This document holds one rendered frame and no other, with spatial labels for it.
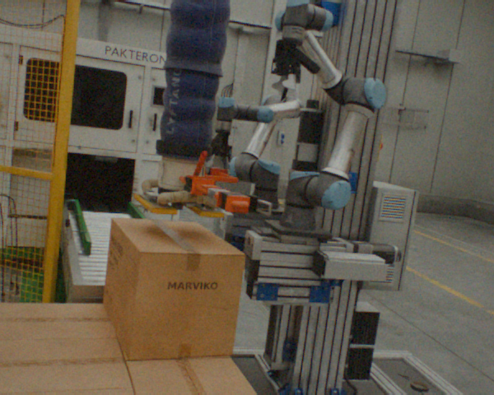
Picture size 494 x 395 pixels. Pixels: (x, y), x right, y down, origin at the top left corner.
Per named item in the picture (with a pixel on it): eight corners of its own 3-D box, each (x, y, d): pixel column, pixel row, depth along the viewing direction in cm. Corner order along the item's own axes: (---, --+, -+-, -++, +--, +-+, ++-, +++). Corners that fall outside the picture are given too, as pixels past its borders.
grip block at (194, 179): (182, 190, 203) (184, 174, 202) (207, 192, 206) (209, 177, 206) (188, 194, 195) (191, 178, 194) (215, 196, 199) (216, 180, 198)
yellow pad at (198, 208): (176, 201, 242) (177, 190, 241) (198, 202, 246) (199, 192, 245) (200, 216, 211) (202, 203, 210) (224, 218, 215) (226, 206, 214)
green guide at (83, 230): (63, 206, 470) (64, 196, 469) (76, 207, 473) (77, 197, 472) (72, 254, 322) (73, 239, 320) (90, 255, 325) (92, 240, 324)
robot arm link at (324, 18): (313, 12, 202) (291, 5, 195) (337, 10, 194) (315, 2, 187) (309, 34, 203) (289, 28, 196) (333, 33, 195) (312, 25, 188)
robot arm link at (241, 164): (248, 175, 268) (290, 90, 289) (223, 170, 276) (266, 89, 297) (256, 188, 277) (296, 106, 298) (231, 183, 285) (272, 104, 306)
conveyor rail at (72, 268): (58, 223, 471) (60, 202, 468) (64, 224, 472) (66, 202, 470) (69, 325, 257) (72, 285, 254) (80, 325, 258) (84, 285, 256)
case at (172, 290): (102, 304, 250) (111, 217, 245) (187, 303, 266) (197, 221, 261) (128, 361, 196) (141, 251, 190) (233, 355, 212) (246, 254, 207)
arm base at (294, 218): (307, 224, 236) (310, 202, 235) (321, 231, 222) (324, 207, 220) (274, 221, 232) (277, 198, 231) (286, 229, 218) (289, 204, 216)
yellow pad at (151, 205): (132, 197, 234) (134, 186, 234) (156, 199, 238) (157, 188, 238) (151, 213, 203) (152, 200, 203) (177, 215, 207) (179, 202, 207)
